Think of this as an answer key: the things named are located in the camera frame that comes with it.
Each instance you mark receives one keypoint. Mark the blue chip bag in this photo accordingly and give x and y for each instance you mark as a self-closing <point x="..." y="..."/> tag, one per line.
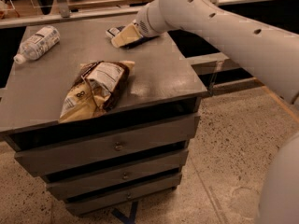
<point x="139" y="42"/>

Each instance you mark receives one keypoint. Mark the grey metal railing frame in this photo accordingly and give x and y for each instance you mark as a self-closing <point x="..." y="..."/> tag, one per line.
<point x="87" y="9"/>

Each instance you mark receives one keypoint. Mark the grey drawer cabinet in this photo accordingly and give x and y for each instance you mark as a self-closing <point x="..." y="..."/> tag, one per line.
<point x="161" y="86"/>

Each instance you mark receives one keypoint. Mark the grey drawer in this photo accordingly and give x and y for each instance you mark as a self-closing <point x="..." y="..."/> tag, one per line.
<point x="124" y="195"/>
<point x="54" y="159"/>
<point x="132" y="171"/>

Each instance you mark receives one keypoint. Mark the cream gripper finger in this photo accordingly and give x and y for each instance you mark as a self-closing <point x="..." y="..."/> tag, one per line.
<point x="125" y="36"/>

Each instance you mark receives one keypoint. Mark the bottom grey drawer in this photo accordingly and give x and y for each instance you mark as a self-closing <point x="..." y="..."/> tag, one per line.
<point x="124" y="195"/>

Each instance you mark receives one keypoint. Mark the middle grey drawer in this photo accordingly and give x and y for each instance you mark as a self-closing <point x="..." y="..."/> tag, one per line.
<point x="132" y="171"/>

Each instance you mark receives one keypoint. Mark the brown and cream chip bag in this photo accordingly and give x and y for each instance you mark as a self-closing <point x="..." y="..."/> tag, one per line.
<point x="96" y="90"/>

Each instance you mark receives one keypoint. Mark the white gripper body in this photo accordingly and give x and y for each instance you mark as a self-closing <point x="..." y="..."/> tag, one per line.
<point x="144" y="24"/>

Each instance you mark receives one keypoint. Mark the clear plastic water bottle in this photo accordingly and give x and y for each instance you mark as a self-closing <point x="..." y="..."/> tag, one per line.
<point x="37" y="45"/>

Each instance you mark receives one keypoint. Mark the top grey drawer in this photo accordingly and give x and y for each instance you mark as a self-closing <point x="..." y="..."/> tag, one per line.
<point x="54" y="159"/>

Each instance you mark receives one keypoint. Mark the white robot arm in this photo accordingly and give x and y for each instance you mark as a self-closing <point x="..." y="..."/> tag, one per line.
<point x="266" y="52"/>

